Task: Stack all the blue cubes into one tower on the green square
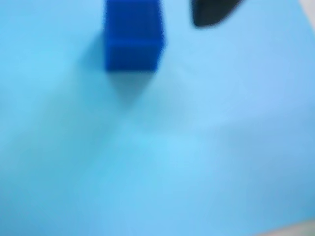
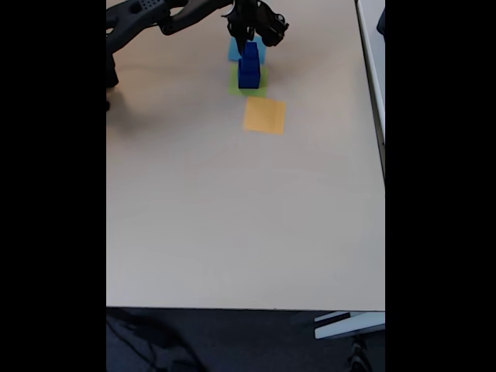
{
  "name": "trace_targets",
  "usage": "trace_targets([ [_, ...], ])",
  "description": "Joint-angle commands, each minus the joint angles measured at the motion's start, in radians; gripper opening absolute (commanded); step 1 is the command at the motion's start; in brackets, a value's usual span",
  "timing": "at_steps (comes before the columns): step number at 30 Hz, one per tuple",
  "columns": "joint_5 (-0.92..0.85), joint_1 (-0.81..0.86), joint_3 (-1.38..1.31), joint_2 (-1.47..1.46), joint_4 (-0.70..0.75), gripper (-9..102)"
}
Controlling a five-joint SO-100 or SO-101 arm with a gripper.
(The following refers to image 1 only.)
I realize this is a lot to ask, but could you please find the blue paper square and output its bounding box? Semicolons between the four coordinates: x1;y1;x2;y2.
0;0;315;236

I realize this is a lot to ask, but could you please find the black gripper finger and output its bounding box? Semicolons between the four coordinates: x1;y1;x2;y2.
189;0;244;27

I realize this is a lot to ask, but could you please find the tiny blue cube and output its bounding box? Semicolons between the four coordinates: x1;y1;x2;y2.
103;0;167;74

